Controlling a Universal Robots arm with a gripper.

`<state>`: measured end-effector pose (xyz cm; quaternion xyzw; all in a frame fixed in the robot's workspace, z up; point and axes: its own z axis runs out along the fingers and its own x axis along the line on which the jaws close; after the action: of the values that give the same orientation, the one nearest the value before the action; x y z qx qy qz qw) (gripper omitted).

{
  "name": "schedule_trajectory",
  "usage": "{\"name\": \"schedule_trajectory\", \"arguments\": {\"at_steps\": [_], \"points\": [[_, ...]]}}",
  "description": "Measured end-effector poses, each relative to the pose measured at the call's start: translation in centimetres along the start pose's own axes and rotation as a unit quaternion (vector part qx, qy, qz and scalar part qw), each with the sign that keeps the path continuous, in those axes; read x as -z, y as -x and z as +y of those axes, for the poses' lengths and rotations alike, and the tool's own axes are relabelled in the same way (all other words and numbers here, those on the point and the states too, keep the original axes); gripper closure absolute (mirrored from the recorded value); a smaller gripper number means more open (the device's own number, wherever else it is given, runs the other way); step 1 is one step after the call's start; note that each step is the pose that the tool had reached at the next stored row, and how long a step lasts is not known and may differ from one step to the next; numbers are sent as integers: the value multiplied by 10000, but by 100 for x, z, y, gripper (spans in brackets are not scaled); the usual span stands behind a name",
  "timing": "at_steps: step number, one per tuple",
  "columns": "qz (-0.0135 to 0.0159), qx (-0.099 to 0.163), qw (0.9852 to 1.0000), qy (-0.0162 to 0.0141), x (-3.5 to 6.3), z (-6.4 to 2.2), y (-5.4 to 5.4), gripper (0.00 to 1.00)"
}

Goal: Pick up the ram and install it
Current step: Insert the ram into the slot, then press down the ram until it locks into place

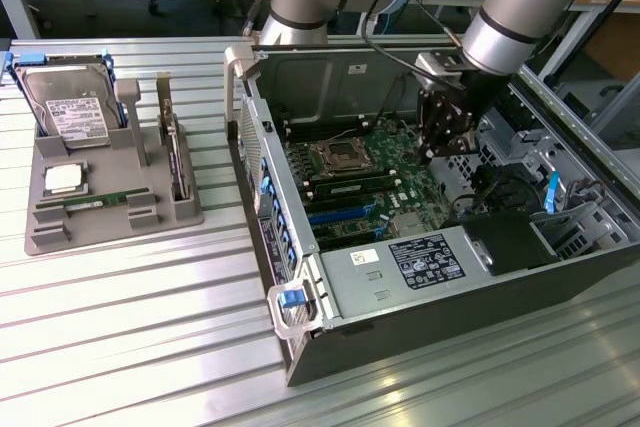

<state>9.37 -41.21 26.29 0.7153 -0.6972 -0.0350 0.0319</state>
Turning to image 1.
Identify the green motherboard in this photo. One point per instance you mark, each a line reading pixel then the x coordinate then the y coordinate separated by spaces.
pixel 400 197

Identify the silver hard disk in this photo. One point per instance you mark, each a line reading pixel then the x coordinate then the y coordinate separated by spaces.
pixel 75 112

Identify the blue case latch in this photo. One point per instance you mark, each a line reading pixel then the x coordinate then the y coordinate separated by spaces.
pixel 291 298

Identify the metal socket locking lever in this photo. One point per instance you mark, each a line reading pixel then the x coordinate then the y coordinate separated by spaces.
pixel 345 134

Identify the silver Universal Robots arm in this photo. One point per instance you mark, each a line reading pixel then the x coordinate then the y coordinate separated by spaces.
pixel 505 32

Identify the silver chipset heatsink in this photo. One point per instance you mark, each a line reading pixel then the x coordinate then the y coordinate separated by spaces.
pixel 407 226

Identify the RAM slot white latches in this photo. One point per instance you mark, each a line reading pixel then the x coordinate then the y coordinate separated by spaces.
pixel 306 183
pixel 325 121
pixel 327 128
pixel 311 194

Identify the long black expansion slot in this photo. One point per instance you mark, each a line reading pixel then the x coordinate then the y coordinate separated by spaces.
pixel 345 204

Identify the black tripod pole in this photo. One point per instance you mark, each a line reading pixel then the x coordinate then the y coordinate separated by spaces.
pixel 617 4

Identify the RAM slot black latches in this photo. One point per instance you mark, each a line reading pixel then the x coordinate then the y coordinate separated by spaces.
pixel 325 125
pixel 308 188
pixel 330 133

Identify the grey power supply unit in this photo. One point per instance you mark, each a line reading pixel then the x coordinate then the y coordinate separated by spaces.
pixel 360 287

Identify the silver CPU chip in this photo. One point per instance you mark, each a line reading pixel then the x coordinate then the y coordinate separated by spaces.
pixel 65 178

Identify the green RAM stick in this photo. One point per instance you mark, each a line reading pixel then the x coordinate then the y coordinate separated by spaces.
pixel 115 197
pixel 345 188

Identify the tall metal disk bay cage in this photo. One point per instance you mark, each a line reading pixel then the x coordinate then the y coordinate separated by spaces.
pixel 500 147

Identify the grey equipment case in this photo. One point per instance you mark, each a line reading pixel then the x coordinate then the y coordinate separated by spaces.
pixel 620 117

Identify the blue expansion slot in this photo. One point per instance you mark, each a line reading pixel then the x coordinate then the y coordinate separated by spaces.
pixel 340 217

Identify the CPU socket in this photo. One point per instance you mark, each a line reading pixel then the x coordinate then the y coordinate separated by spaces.
pixel 342 157

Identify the graphics card with bracket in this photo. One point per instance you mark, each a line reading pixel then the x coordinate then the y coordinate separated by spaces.
pixel 177 162

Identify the grey parts rack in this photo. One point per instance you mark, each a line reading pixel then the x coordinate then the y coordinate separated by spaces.
pixel 115 182

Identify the blue disk bay latch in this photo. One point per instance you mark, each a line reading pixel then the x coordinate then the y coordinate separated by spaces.
pixel 551 192

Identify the low metal disk bay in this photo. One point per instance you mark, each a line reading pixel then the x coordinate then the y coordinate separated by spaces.
pixel 575 237

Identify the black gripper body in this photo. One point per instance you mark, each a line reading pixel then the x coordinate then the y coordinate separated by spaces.
pixel 482 94

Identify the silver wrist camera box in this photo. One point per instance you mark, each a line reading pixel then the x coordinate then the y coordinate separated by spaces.
pixel 437 63

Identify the open black PC case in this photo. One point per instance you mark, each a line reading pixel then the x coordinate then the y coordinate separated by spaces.
pixel 450 327

